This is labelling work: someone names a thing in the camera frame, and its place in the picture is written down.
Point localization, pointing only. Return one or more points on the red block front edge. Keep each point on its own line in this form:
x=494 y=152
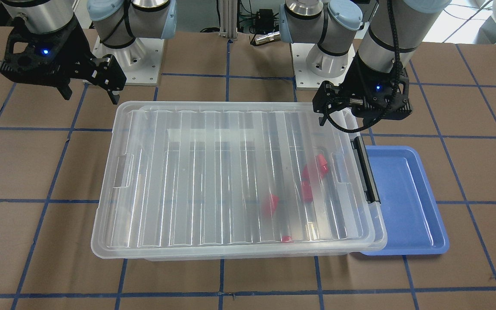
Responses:
x=286 y=239

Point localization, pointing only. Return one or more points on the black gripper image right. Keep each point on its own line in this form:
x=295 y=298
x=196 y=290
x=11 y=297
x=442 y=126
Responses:
x=357 y=79

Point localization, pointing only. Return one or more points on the red block moved to tray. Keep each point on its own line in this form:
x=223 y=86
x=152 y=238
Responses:
x=306 y=191

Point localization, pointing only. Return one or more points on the black power adapter background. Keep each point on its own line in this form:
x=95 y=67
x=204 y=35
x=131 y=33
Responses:
x=264 y=20

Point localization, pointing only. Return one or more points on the clear plastic storage box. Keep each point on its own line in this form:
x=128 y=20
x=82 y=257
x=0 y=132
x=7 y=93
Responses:
x=377 y=232

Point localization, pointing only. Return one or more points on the black box latch handle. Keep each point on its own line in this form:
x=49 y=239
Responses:
x=364 y=168

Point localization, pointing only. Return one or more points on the clear plastic box lid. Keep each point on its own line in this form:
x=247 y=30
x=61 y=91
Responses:
x=230 y=181

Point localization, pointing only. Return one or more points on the silver cylinder connector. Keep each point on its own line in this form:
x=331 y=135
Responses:
x=262 y=39

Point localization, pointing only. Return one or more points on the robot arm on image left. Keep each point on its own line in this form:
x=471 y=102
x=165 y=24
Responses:
x=118 y=22

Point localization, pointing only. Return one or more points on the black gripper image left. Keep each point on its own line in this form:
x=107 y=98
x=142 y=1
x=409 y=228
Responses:
x=80 y=48

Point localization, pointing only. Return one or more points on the red block centre of box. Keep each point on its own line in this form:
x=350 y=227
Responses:
x=269 y=205

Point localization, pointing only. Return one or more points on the red block top cluster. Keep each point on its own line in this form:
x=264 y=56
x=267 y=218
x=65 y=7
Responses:
x=322 y=165

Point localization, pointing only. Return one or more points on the red block cluster lower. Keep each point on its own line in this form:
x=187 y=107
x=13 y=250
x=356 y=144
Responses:
x=308 y=171

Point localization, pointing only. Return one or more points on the blue plastic tray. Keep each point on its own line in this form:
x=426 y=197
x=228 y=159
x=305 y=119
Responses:
x=412 y=220

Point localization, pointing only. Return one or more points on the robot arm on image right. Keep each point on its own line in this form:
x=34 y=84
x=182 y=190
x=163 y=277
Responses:
x=396 y=30

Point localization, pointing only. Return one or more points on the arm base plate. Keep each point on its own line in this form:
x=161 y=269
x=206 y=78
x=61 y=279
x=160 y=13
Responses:
x=312 y=66
x=140 y=61

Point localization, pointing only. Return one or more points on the red block cluster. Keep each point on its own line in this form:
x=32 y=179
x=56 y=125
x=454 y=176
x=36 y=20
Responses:
x=322 y=165
x=308 y=171

